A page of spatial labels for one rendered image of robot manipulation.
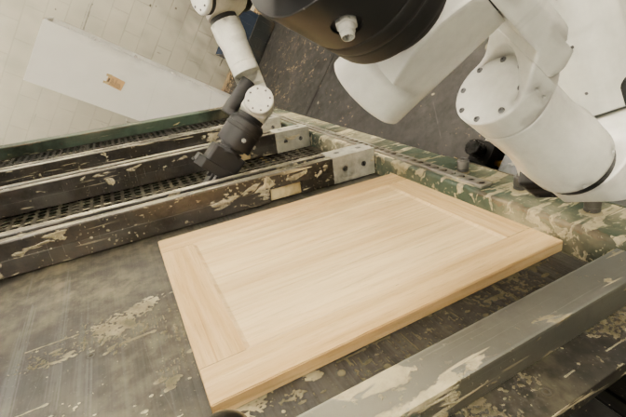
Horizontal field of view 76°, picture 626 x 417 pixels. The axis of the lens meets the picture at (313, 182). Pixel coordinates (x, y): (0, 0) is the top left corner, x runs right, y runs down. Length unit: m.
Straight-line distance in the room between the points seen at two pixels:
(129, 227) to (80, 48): 3.64
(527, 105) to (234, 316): 0.44
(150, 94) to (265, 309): 4.03
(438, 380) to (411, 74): 0.30
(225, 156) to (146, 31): 4.94
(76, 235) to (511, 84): 0.79
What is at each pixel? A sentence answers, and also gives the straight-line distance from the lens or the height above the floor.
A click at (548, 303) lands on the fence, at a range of 0.57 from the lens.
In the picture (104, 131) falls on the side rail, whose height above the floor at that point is 1.44.
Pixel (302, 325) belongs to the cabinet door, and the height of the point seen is 1.26.
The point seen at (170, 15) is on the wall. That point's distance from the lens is 5.87.
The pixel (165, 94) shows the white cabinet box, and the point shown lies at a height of 0.90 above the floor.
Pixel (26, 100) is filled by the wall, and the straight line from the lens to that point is 6.03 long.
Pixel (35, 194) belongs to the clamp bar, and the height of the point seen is 1.60.
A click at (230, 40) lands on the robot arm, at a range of 1.00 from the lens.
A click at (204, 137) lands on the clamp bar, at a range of 1.54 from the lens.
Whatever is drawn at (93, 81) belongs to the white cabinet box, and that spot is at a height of 1.53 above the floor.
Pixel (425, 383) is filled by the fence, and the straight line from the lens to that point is 0.45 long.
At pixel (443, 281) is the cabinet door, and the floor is 1.08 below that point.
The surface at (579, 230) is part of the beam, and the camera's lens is 0.74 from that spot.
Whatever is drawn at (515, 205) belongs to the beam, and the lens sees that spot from 0.79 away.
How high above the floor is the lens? 1.57
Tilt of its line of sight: 31 degrees down
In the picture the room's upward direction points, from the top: 71 degrees counter-clockwise
